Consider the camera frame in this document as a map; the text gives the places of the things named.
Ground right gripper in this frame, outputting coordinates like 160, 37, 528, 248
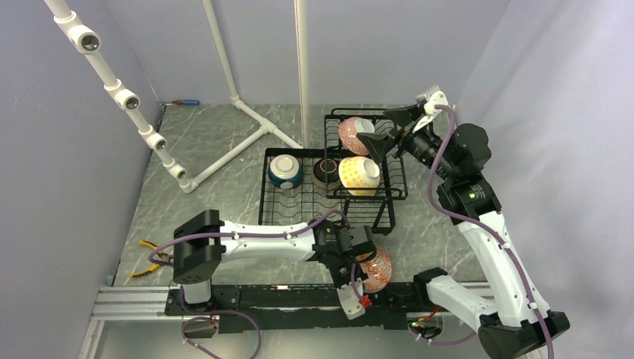
357, 104, 458, 181

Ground red blue screwdriver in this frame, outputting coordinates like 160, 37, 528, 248
171, 99, 200, 106

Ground teal white bowl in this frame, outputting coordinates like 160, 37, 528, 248
268, 154, 303, 190

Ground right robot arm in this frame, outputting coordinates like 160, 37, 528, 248
358, 105, 570, 358

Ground purple cable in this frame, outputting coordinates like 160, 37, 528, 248
409, 104, 555, 359
147, 209, 370, 359

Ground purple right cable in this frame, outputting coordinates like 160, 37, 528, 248
409, 104, 555, 359

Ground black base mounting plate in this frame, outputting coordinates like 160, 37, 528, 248
164, 282, 434, 331

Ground red patterned bowl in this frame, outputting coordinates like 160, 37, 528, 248
338, 117, 375, 156

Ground white PVC pipe frame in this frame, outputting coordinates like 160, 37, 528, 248
43, 0, 312, 193

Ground black wire dish rack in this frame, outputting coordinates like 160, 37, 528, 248
258, 108, 408, 235

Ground orange geometric patterned bowl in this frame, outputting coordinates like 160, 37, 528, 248
357, 248, 393, 293

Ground brown glazed bowl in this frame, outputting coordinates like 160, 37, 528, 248
312, 158, 342, 191

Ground yellow handled pliers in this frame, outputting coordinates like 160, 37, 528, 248
129, 239, 174, 280

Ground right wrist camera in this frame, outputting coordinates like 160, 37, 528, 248
413, 85, 449, 133

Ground blue yellow patterned bowl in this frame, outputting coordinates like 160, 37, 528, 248
338, 156, 381, 197

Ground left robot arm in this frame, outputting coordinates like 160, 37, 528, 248
173, 209, 377, 314

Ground aluminium rail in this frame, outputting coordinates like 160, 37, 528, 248
90, 282, 496, 321

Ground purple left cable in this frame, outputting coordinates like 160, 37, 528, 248
147, 209, 370, 359

